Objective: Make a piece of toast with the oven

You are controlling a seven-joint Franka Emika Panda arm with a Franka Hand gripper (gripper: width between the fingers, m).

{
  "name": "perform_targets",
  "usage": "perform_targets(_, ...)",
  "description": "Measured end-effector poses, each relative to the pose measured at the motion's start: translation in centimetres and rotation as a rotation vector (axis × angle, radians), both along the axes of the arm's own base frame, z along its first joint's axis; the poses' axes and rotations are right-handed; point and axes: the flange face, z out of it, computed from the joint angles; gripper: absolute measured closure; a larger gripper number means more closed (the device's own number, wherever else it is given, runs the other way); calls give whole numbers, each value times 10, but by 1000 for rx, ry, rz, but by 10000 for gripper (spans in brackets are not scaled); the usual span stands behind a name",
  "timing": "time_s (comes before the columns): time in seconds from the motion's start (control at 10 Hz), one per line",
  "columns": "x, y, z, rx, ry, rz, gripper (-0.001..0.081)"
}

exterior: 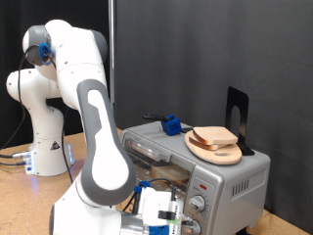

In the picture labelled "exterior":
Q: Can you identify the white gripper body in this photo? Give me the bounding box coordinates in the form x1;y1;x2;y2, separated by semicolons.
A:
136;186;174;235

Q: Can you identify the silver oven knob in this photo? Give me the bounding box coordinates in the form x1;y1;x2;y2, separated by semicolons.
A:
182;218;202;235
189;194;207;213

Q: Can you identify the spatula with blue block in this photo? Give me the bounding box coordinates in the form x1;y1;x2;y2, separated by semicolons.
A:
141;113;197;137

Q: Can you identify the silver toaster oven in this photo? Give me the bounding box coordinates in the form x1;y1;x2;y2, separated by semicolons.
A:
120;117;272;235

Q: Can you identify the round wooden board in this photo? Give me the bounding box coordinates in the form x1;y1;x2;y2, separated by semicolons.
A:
184;129;244;166

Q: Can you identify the black metal bookend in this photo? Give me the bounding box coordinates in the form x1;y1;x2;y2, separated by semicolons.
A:
224;85;256;157

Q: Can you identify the vertical metal pole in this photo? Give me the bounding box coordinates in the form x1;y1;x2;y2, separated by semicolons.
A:
108;0;117;107

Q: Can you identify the wrist camera on blue mount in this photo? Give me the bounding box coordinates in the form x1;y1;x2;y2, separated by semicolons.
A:
148;199;184;235

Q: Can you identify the blue cable clip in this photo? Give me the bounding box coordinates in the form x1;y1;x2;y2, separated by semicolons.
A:
134;180;152;195
38;42;54;67

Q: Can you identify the black base cable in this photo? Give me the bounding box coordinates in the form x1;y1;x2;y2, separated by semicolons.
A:
0;160;28;167
0;150;32;160

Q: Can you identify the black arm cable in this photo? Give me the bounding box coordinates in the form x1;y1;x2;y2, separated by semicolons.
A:
0;45;178;214

